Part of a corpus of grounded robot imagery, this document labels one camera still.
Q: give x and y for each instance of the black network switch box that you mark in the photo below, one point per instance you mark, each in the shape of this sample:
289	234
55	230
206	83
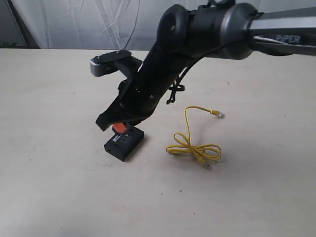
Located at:
122	145

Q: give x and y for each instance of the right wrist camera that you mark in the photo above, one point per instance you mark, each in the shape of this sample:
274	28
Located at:
108	63

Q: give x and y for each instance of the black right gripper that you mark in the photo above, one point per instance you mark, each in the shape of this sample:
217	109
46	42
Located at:
144	88

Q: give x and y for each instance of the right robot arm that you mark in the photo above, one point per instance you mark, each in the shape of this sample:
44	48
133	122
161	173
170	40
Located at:
224	29

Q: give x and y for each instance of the white backdrop curtain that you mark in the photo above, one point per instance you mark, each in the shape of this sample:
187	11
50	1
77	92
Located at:
94	24

